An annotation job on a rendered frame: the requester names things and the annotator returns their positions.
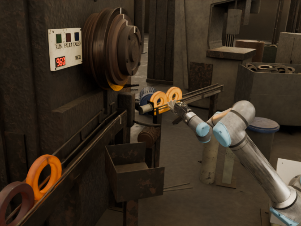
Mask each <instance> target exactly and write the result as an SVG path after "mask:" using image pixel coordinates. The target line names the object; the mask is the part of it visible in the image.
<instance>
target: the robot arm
mask: <svg viewBox="0 0 301 226"><path fill-rule="evenodd" d="M167 104H168V108H169V110H170V111H171V112H172V113H173V114H175V115H177V116H179V117H178V118H176V119H175V120H174V121H173V122H172V123H173V125H175V124H178V123H179V122H181V121H182V120H183V121H184V123H185V124H186V125H187V126H189V127H190V128H191V129H192V130H193V131H194V132H195V134H196V137H197V139H198V140H199V142H201V143H207V142H209V141H210V139H211V136H212V135H213V134H214V136H215V138H216V139H217V140H218V142H220V144H221V145H223V146H224V147H228V148H230V149H231V151H232V152H233V153H234V154H235V156H236V157H237V158H238V159H239V161H240V162H241V163H242V164H243V166H244V167H245V168H246V169H247V170H248V171H249V173H250V174H251V175H252V176H253V178H254V179H255V180H256V181H257V183H258V184H259V185H260V186H261V187H262V189H263V190H264V191H265V192H266V193H267V195H268V196H269V197H270V198H269V202H270V204H271V205H272V206H271V207H270V211H271V213H272V214H274V215H275V216H276V217H277V218H278V219H279V220H280V221H282V222H283V223H284V224H286V225H287V226H296V225H297V224H299V223H300V221H301V174H300V175H297V176H295V177H293V178H292V179H291V180H290V182H289V184H288V186H287V185H286V184H285V182H284V181H283V180H282V178H281V177H280V176H279V175H278V174H277V172H276V171H275V170H274V168H273V167H272V166H271V165H270V163H269V162H268V161H267V159H266V158H265V157H264V156H263V154H262V153H261V152H260V151H259V149H258V148H257V147H256V145H255V144H254V143H253V141H252V140H251V139H250V137H249V136H248V135H247V133H246V132H245V129H246V128H247V127H248V126H249V125H250V124H251V122H252V121H253V119H254V117H255V108H254V106H253V105H252V104H251V103H250V102H248V101H246V100H241V101H238V102H236V103H235V104H234V105H233V106H232V107H231V108H230V109H227V110H225V111H223V112H216V113H215V114H214V115H213V116H212V117H211V118H210V119H209V120H208V121H207V122H204V121H203V120H202V119H200V118H199V117H198V116H197V115H196V114H194V113H193V112H191V109H190V108H188V107H187V104H186V103H185V102H183V101H182V102H176V100H174V101H172V100H170V102H167Z"/></svg>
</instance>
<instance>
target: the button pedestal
mask: <svg viewBox="0 0 301 226"><path fill-rule="evenodd" d="M234 157H235V154H234V153H233V152H232V151H231V149H230V148H228V147H227V148H226V155H225V162H224V172H223V174H218V175H217V182H216V186H221V187H228V188H233V189H236V181H237V177H234V176H232V170H233V163H234Z"/></svg>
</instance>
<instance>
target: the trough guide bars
mask: <svg viewBox="0 0 301 226"><path fill-rule="evenodd" d="M217 85H218V83H217V84H214V85H211V86H208V87H205V88H202V89H199V90H195V91H192V92H189V93H186V94H183V95H182V96H184V97H182V99H179V100H177V102H178V101H180V102H182V101H183V102H185V101H188V100H191V99H193V98H196V97H199V96H202V99H204V95H205V94H208V93H211V92H214V91H217V90H219V89H220V91H221V92H223V88H224V87H223V86H224V85H221V86H217ZM212 86H214V87H212ZM209 87H211V88H209ZM219 87H221V88H219ZM206 88H208V89H206ZM217 88H218V89H217ZM203 89H206V90H203ZM213 89H214V90H213ZM200 90H203V91H200ZM210 90H212V91H210ZM198 91H199V92H198ZM207 91H209V92H207ZM194 92H195V93H194ZM204 92H206V93H204ZM191 93H193V94H191ZM188 94H190V95H188ZM199 94H201V95H199ZM185 95H187V96H185ZM192 96H195V97H192ZM190 97H192V98H190ZM187 98H189V99H187ZM184 99H186V100H184ZM166 105H167V104H164V105H161V106H158V107H155V108H154V109H156V110H154V112H156V115H159V110H162V109H165V108H168V106H166ZM163 106H166V107H163ZM160 107H163V108H160ZM159 108H160V109H159Z"/></svg>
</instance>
